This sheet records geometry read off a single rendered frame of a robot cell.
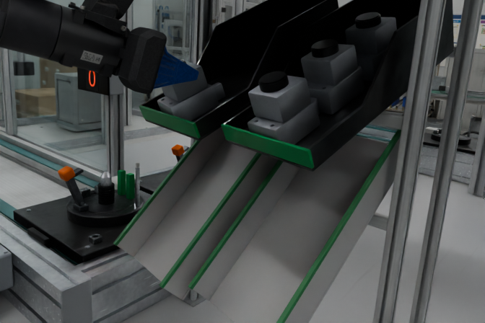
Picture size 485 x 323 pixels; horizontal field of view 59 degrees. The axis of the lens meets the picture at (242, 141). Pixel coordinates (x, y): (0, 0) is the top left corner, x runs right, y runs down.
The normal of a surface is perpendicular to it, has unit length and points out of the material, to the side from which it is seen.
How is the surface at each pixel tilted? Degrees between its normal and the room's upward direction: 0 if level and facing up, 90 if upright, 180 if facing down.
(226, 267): 90
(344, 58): 90
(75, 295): 90
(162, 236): 45
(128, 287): 90
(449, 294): 0
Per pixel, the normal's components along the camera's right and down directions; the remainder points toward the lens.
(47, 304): -0.64, 0.14
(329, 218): -0.50, -0.61
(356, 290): 0.06, -0.97
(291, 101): 0.65, 0.22
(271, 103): -0.71, 0.51
